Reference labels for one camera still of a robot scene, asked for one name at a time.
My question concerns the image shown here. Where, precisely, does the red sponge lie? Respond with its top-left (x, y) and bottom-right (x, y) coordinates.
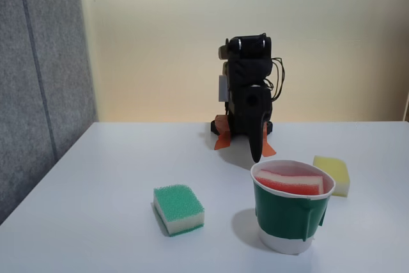
top-left (255, 168), bottom-right (327, 197)

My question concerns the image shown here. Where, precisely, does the white label tag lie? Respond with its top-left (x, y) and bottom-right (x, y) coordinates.
top-left (218, 74), bottom-right (230, 102)

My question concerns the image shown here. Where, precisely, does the white paper cup green wrap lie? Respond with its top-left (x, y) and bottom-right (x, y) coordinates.
top-left (250, 159), bottom-right (336, 255)

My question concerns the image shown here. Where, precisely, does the yellow sponge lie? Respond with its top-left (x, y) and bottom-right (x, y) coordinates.
top-left (312, 155), bottom-right (351, 198)

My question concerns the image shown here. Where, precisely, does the green sponge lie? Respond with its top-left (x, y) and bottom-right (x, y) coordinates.
top-left (152, 183), bottom-right (206, 238)

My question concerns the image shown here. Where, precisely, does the grey felt partition panel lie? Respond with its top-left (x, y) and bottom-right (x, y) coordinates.
top-left (0, 0), bottom-right (98, 226)

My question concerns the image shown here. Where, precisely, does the black cable bundle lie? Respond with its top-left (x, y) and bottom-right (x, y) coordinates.
top-left (270, 57), bottom-right (287, 100)

